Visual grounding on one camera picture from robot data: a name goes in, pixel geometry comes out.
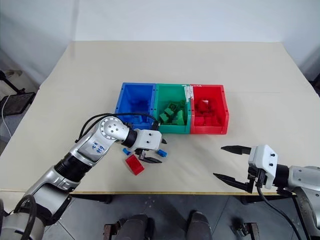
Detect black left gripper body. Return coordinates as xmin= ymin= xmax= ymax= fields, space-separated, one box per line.
xmin=134 ymin=149 xmax=149 ymax=161

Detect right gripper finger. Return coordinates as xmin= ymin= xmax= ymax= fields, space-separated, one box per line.
xmin=220 ymin=145 xmax=252 ymax=156
xmin=212 ymin=172 xmax=254 ymax=194

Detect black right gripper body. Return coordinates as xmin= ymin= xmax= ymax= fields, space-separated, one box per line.
xmin=247 ymin=162 xmax=268 ymax=188

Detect large red block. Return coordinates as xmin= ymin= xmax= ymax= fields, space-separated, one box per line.
xmin=124 ymin=154 xmax=146 ymax=176

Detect green wedge block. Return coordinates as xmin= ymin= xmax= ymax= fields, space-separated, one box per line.
xmin=174 ymin=108 xmax=187 ymax=126

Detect green studded block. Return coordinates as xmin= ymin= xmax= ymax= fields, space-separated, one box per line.
xmin=163 ymin=101 xmax=180 ymax=115

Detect green plastic bin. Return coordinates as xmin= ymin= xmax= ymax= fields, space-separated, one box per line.
xmin=151 ymin=83 xmax=192 ymax=135

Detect red cube block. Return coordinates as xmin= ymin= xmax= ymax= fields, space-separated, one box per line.
xmin=195 ymin=99 xmax=210 ymax=114

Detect blue plastic bin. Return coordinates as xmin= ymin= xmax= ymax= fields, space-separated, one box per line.
xmin=114 ymin=82 xmax=157 ymax=130

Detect dark rounded shape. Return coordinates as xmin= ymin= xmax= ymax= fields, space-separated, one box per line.
xmin=186 ymin=210 xmax=212 ymax=240
xmin=115 ymin=213 xmax=151 ymax=240

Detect red plastic bin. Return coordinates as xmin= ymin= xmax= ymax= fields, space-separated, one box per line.
xmin=189 ymin=84 xmax=230 ymax=135

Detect black stand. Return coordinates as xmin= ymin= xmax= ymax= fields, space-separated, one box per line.
xmin=0 ymin=69 xmax=26 ymax=95

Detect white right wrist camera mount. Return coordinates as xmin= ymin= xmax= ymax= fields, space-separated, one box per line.
xmin=248 ymin=144 xmax=279 ymax=190

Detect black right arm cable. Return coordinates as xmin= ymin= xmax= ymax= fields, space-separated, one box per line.
xmin=255 ymin=184 xmax=309 ymax=240

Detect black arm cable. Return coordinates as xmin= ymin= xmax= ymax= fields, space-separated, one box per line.
xmin=255 ymin=184 xmax=309 ymax=240
xmin=74 ymin=113 xmax=161 ymax=145

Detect brown metal bracket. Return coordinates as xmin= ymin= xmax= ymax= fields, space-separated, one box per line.
xmin=103 ymin=223 xmax=119 ymax=240
xmin=231 ymin=221 xmax=260 ymax=240

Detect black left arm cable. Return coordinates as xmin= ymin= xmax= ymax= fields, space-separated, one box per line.
xmin=74 ymin=113 xmax=161 ymax=145

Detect black left shoulder cable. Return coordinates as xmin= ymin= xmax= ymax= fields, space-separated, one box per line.
xmin=12 ymin=194 xmax=39 ymax=240

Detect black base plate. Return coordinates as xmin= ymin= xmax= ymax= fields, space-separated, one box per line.
xmin=0 ymin=91 xmax=36 ymax=116

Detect white cable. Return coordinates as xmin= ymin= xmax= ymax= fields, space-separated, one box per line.
xmin=0 ymin=94 xmax=12 ymax=139

